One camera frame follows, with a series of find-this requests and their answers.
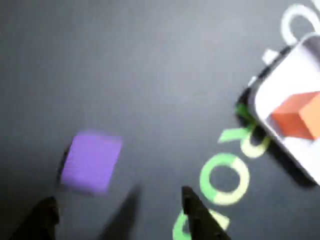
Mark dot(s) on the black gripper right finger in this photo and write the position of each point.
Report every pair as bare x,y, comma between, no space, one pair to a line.
200,220

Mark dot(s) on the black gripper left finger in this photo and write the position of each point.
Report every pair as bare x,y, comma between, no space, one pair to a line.
40,222

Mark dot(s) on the orange wooden block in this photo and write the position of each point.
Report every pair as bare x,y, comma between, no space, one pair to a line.
297,117

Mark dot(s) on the white rectangular tray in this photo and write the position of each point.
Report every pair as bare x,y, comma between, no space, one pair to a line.
285,80

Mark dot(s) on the dark mat with printed letters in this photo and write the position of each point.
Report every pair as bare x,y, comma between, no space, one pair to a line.
125,75

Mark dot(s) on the purple wooden block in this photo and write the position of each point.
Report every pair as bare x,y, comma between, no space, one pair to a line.
90,162

